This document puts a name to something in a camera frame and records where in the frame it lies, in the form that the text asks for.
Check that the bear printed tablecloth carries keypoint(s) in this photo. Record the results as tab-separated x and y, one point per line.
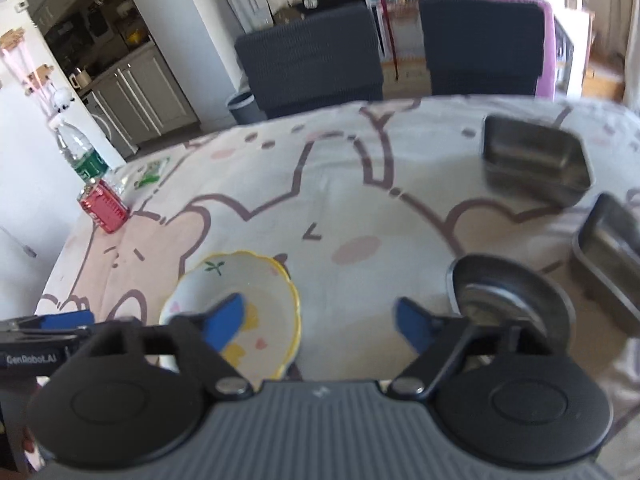
350	185

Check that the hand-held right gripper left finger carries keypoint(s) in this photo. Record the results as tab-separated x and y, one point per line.
225	322

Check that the small green packet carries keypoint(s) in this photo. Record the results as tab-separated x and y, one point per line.
152	172

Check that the white plush toy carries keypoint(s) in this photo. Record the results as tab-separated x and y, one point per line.
64	99

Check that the white kettle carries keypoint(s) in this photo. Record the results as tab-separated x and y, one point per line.
81	79

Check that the cream kitchen base cabinet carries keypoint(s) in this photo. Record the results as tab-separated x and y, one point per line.
145	95

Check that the flower-shaped white bowl yellow rim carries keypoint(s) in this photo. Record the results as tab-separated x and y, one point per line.
260	280

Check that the round steel bowl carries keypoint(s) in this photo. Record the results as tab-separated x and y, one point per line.
505	280

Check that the wall hooks with pink ribbons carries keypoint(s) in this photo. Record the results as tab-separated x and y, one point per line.
22	65

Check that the dark grey chair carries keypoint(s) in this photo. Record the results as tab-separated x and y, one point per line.
480	45
310	60

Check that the grey trash bin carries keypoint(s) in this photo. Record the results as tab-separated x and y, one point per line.
242	107

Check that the red drink can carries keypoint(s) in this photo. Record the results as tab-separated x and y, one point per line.
102	207

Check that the yellow pot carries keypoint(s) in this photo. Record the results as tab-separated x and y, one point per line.
135	38

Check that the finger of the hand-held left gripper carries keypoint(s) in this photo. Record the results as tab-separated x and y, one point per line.
65	320

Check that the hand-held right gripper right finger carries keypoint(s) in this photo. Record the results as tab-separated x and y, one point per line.
415	325

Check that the clear plastic water bottle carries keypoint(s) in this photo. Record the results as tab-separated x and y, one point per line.
82	157

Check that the square steel dish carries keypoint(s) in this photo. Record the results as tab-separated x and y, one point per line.
535	155
610	255

